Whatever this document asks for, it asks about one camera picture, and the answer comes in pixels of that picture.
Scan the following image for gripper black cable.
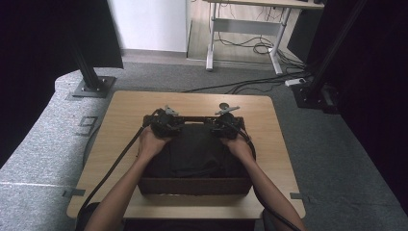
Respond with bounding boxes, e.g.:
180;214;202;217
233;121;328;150
76;109;162;217
224;119;303;231

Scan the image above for black stand base box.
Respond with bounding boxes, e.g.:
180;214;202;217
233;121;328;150
291;81;342;116

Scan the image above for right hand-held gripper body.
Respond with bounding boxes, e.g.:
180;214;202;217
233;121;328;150
215;102;241;139

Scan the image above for black panel under desk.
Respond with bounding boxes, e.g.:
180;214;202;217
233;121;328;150
286;8;325;64

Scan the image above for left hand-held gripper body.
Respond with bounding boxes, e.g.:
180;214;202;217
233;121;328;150
150;105;180;139

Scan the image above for black metal stand with base plate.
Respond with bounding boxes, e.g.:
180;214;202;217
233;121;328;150
67;33;116;99

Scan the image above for white power strip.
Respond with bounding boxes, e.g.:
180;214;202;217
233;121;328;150
284;77;307;88

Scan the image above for person's right hand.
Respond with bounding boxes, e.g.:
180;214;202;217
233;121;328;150
220;133;257;164

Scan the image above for slanted black metal stand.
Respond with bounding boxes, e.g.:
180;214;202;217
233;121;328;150
306;0;369;97

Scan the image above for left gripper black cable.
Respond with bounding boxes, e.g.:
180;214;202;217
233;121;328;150
76;109;162;217

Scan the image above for black curtain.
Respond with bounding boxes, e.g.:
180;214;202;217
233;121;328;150
307;0;408;217
0;0;124;168

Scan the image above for desk with white metal frame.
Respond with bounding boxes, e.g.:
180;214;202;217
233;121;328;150
202;0;325;76

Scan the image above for long black floor cables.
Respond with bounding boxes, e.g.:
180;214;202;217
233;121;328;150
182;71;315;95

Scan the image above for tangle of black cables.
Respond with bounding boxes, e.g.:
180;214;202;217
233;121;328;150
214;34;306;70

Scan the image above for black pants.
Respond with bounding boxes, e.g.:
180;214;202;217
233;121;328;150
144;123;249;179

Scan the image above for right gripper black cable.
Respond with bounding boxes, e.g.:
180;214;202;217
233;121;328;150
224;119;303;231

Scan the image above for brown wicker basket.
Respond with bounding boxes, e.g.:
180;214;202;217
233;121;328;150
138;114;254;196

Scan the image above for white panel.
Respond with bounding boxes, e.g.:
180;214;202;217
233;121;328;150
107;0;191;54

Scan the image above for person's left hand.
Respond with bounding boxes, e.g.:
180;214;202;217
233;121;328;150
138;125;172;162

